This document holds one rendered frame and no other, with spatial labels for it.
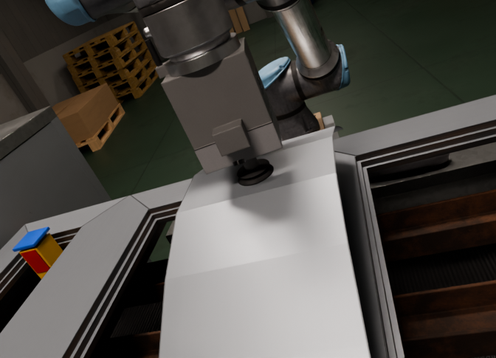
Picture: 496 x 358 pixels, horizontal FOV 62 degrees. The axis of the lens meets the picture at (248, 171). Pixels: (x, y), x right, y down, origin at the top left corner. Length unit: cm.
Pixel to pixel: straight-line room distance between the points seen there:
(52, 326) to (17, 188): 61
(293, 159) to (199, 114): 12
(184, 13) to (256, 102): 10
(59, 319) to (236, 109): 50
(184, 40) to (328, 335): 27
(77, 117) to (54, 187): 353
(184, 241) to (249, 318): 11
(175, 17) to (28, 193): 101
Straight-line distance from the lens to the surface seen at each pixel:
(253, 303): 37
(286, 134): 121
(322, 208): 39
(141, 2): 39
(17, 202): 129
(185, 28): 37
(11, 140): 133
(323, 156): 44
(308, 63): 108
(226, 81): 39
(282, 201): 41
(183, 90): 39
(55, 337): 74
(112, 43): 652
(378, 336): 48
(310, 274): 36
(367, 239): 58
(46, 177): 138
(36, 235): 101
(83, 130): 494
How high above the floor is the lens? 123
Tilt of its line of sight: 26 degrees down
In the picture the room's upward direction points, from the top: 24 degrees counter-clockwise
